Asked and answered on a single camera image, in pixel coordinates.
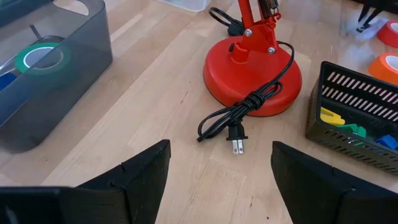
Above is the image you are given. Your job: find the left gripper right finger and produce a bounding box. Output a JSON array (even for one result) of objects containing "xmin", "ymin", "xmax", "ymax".
[{"xmin": 271, "ymin": 141, "xmax": 398, "ymax": 224}]

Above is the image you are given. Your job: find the orange tape roll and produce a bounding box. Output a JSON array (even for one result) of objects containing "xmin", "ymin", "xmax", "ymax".
[{"xmin": 368, "ymin": 52, "xmax": 398, "ymax": 86}]

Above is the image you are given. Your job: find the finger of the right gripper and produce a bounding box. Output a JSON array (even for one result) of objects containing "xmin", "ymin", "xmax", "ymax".
[
  {"xmin": 356, "ymin": 8, "xmax": 385, "ymax": 34},
  {"xmin": 357, "ymin": 2, "xmax": 371, "ymax": 24}
]

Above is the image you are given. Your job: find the black lamp power cord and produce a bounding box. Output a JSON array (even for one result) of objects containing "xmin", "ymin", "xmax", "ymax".
[{"xmin": 197, "ymin": 6, "xmax": 295, "ymax": 156}]

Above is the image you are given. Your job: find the black mesh basket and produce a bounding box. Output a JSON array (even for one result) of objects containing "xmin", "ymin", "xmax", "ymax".
[{"xmin": 305, "ymin": 61, "xmax": 398, "ymax": 175}]

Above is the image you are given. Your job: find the clear plastic bin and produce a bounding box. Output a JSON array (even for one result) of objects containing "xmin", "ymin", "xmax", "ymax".
[{"xmin": 156, "ymin": 0, "xmax": 213, "ymax": 12}]

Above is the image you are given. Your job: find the blue mini stapler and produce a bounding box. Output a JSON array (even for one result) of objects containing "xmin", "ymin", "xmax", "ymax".
[{"xmin": 374, "ymin": 134, "xmax": 398, "ymax": 150}]

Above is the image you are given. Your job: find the grey translucent plastic bin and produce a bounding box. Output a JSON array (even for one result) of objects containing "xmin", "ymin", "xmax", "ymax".
[{"xmin": 0, "ymin": 0, "xmax": 114, "ymax": 154}]

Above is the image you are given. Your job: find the green tape roll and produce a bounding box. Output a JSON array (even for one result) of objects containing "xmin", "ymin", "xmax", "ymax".
[{"xmin": 14, "ymin": 42, "xmax": 71, "ymax": 75}]

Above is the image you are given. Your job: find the yellow mini stapler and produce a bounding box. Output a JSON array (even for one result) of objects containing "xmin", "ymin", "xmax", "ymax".
[{"xmin": 320, "ymin": 107, "xmax": 346, "ymax": 127}]

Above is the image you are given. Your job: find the red desk lamp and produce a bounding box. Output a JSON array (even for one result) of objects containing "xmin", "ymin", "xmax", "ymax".
[{"xmin": 203, "ymin": 0, "xmax": 303, "ymax": 118}]

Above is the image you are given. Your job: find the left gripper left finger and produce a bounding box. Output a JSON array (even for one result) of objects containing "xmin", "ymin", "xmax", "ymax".
[{"xmin": 76, "ymin": 139, "xmax": 172, "ymax": 224}]

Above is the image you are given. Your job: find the green mini stapler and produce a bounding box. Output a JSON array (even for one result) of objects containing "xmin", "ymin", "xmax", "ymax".
[{"xmin": 337, "ymin": 123, "xmax": 368, "ymax": 139}]

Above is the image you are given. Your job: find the red tape roll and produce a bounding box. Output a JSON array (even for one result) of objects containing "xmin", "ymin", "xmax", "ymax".
[{"xmin": 377, "ymin": 20, "xmax": 398, "ymax": 49}]

